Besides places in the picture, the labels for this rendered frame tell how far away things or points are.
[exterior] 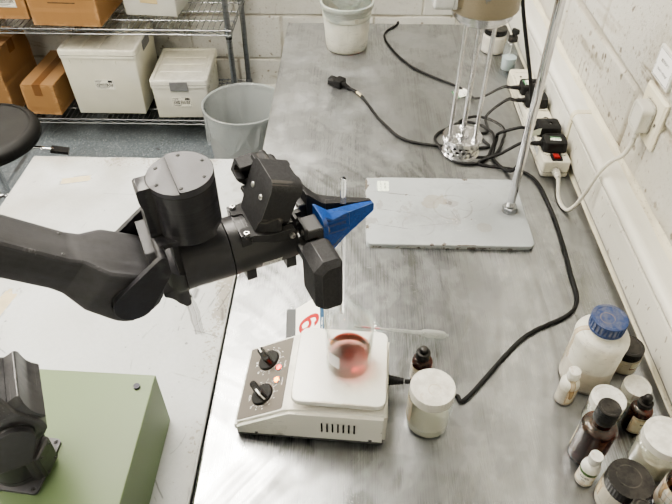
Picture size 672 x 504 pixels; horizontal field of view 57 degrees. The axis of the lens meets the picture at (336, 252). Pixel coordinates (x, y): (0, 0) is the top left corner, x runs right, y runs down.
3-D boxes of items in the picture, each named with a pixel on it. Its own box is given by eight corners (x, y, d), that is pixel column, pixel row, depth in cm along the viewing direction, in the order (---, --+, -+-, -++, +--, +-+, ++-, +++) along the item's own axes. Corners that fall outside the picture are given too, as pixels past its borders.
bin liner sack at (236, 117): (208, 211, 258) (193, 124, 230) (221, 165, 282) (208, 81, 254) (289, 212, 258) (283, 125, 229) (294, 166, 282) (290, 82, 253)
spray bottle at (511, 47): (517, 69, 160) (526, 29, 153) (506, 73, 159) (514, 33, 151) (507, 64, 162) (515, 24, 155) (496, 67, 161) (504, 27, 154)
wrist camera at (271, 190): (247, 254, 57) (243, 199, 52) (222, 205, 62) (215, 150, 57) (308, 236, 59) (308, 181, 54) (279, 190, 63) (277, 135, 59)
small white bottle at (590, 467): (578, 467, 80) (591, 443, 76) (595, 478, 79) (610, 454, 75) (570, 480, 79) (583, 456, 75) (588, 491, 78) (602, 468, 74)
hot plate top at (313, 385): (289, 404, 78) (289, 400, 77) (301, 330, 87) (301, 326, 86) (385, 411, 77) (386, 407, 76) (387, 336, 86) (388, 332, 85)
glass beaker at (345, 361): (374, 385, 79) (377, 343, 74) (324, 385, 79) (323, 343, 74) (371, 342, 84) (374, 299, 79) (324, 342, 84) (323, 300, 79)
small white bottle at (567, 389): (550, 399, 88) (562, 370, 83) (559, 388, 89) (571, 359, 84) (567, 410, 86) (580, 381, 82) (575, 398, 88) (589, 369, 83)
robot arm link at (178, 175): (119, 324, 56) (80, 228, 47) (103, 263, 61) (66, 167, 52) (240, 285, 59) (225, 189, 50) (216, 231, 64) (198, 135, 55)
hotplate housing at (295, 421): (235, 437, 83) (228, 403, 78) (253, 358, 93) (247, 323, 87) (401, 450, 82) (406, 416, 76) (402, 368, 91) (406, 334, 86)
